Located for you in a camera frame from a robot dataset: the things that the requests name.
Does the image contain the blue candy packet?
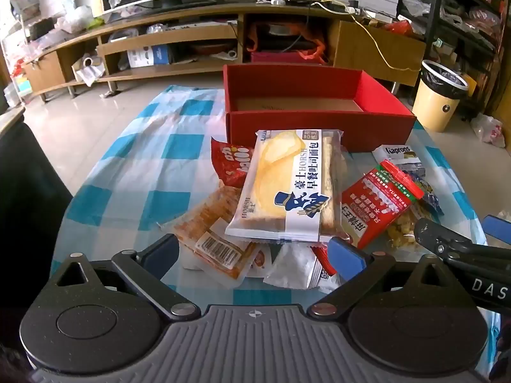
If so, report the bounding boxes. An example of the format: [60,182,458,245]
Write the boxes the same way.
[407,168,444,217]

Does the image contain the blue white checkered tablecloth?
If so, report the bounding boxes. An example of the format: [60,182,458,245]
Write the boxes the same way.
[50,85,501,376]

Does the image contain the wooden television stand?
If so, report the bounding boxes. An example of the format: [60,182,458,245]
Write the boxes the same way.
[20,2,427,100]

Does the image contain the red cardboard box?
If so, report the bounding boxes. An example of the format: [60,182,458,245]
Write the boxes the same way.
[223,64,418,153]

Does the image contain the silver wafer packet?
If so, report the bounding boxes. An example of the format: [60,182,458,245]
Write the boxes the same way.
[372,144,424,174]

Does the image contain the orange pastry packet with barcode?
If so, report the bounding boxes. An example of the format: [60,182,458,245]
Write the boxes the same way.
[160,185,260,281]

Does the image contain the yellow trash bin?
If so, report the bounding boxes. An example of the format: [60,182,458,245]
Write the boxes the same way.
[411,60,469,133]

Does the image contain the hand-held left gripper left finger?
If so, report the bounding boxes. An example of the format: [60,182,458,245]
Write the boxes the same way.
[50,233,201,322]

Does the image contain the crumpled white paper bag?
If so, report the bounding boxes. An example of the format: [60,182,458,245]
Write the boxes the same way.
[72,56,106,86]

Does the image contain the white and blue carton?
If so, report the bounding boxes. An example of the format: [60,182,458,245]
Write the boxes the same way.
[128,44,170,68]

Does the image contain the orange bag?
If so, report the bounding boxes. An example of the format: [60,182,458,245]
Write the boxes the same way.
[245,22,328,64]

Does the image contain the dark cloth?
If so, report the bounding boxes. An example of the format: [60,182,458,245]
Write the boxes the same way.
[0,108,74,316]

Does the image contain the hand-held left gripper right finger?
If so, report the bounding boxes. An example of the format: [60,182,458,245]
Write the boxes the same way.
[307,236,456,320]

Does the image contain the red green popcorn snack packet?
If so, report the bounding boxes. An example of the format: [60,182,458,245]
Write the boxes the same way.
[341,160,434,253]

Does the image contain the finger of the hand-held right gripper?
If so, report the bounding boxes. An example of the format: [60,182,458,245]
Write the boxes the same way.
[482,214,511,246]
[413,218,482,265]

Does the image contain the sliced toast bread packet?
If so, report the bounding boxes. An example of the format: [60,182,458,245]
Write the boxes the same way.
[225,129,345,243]

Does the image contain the red snack packet white letters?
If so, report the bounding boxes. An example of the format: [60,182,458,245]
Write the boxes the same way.
[211,136,256,188]

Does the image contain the yellow cable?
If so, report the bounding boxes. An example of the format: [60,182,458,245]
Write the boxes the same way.
[311,2,424,71]

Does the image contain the white plastic bag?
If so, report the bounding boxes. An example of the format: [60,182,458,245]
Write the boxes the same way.
[471,114,507,148]

